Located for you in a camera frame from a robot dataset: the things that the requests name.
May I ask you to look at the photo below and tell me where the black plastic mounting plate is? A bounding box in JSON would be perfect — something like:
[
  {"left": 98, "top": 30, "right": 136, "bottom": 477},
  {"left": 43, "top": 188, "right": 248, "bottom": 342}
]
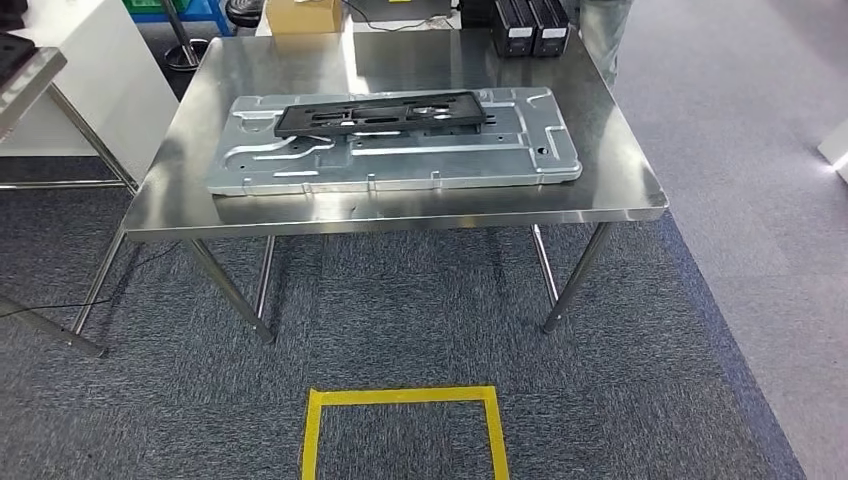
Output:
[{"left": 272, "top": 90, "right": 491, "bottom": 140}]

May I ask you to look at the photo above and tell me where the stainless steel workbench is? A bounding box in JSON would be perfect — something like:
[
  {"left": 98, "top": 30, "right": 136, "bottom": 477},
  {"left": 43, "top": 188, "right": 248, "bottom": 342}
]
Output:
[{"left": 123, "top": 27, "right": 670, "bottom": 346}]

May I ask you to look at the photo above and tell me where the black plastic part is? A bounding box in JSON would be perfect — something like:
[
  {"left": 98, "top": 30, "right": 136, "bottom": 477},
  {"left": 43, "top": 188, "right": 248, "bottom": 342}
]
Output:
[{"left": 0, "top": 33, "right": 38, "bottom": 89}]

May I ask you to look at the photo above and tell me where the stamped grey metal panel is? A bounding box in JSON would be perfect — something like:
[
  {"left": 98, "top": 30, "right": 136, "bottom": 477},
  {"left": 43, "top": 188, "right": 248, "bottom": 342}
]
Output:
[{"left": 205, "top": 86, "right": 585, "bottom": 199}]

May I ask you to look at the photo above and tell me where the yellow floor tape square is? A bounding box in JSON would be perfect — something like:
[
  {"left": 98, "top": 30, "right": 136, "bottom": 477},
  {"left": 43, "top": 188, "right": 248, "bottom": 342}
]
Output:
[{"left": 300, "top": 385, "right": 512, "bottom": 480}]

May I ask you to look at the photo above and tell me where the black battery box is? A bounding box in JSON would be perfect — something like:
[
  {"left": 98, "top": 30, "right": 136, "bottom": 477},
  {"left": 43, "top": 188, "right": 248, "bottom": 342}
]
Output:
[
  {"left": 528, "top": 0, "right": 572, "bottom": 58},
  {"left": 492, "top": 0, "right": 538, "bottom": 60}
]

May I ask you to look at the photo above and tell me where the dark grey laptop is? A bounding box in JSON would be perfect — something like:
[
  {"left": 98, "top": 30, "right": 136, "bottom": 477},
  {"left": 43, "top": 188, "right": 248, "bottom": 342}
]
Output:
[{"left": 347, "top": 0, "right": 457, "bottom": 25}]

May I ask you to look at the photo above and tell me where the black bag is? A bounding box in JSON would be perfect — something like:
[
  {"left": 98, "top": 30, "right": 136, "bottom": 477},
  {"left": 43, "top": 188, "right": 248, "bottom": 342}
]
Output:
[{"left": 458, "top": 0, "right": 498, "bottom": 29}]

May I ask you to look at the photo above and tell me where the brown cardboard box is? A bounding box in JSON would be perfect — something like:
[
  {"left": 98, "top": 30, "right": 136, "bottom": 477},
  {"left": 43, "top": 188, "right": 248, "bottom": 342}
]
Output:
[{"left": 264, "top": 0, "right": 344, "bottom": 36}]

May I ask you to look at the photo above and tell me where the person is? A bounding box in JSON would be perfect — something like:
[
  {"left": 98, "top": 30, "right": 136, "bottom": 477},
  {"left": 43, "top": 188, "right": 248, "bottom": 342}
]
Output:
[{"left": 578, "top": 0, "right": 635, "bottom": 92}]

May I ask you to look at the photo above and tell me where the black round stool seat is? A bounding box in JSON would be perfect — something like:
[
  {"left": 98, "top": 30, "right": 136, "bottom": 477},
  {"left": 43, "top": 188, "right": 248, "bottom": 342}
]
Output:
[{"left": 223, "top": 0, "right": 265, "bottom": 30}]

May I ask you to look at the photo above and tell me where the stanchion with black base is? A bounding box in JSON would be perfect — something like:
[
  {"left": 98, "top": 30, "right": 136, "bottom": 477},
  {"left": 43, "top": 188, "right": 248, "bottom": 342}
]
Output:
[{"left": 157, "top": 0, "right": 211, "bottom": 73}]

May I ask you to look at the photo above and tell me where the blue metal rack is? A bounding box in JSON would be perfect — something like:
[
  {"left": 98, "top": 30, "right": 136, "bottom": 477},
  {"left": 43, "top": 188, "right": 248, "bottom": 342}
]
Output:
[{"left": 122, "top": 0, "right": 234, "bottom": 38}]

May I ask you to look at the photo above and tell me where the white cabinet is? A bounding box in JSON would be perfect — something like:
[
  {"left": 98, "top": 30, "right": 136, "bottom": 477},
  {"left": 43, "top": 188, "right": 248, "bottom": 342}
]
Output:
[{"left": 0, "top": 0, "right": 181, "bottom": 185}]

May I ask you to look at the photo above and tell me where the stainless steel side table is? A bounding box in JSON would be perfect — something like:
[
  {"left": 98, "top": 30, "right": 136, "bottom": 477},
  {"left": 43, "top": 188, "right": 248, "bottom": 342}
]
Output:
[{"left": 0, "top": 33, "right": 142, "bottom": 360}]

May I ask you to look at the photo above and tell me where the black floor cable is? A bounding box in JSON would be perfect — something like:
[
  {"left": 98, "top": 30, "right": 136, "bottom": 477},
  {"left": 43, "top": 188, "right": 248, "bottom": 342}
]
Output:
[{"left": 0, "top": 239, "right": 181, "bottom": 321}]

